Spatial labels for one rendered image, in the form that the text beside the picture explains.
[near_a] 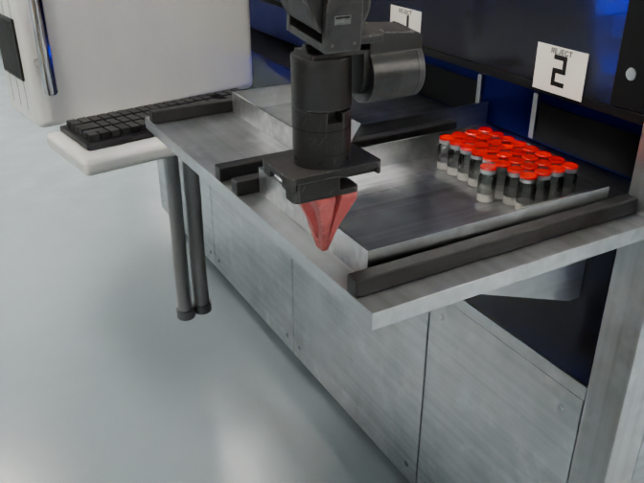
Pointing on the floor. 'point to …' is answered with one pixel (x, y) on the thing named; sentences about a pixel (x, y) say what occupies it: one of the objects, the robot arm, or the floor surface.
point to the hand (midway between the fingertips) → (321, 241)
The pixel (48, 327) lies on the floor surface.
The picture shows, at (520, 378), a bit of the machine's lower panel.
